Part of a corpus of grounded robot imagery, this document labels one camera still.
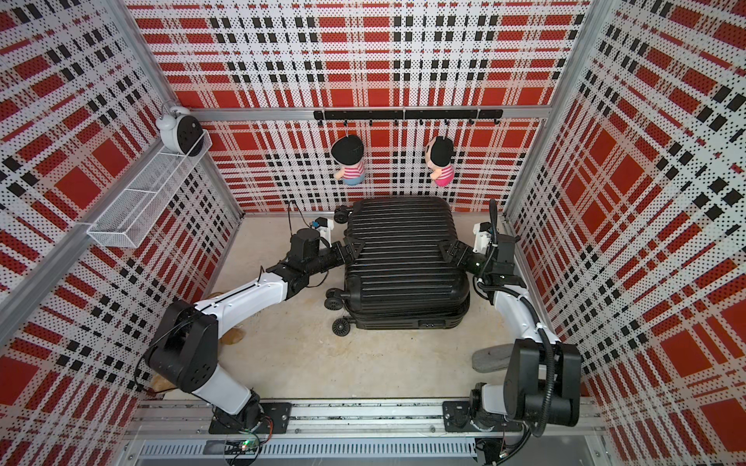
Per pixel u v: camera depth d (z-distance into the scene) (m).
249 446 0.70
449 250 0.77
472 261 0.75
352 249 0.77
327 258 0.75
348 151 0.93
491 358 0.81
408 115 0.88
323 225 0.80
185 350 0.45
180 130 0.78
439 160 0.96
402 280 0.80
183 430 0.72
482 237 0.77
